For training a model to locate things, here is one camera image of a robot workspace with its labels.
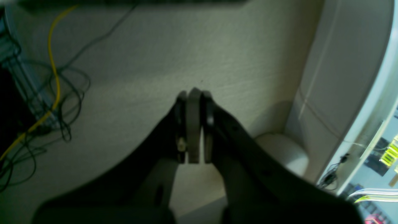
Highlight white cylindrical table leg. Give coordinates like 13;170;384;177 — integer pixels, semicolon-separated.
255;133;309;177

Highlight yellow cable on floor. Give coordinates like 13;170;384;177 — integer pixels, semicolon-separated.
0;5;78;161

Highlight black cables on floor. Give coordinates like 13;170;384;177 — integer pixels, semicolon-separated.
0;3;137;192

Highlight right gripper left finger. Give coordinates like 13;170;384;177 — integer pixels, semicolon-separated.
33;88;201;224

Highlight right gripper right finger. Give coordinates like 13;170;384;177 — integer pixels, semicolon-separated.
202;91;363;224

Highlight white partition panel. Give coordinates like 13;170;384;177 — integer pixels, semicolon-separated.
285;0;397;183

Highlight aluminium frame rack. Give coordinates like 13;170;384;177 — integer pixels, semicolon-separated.
1;6;51;133

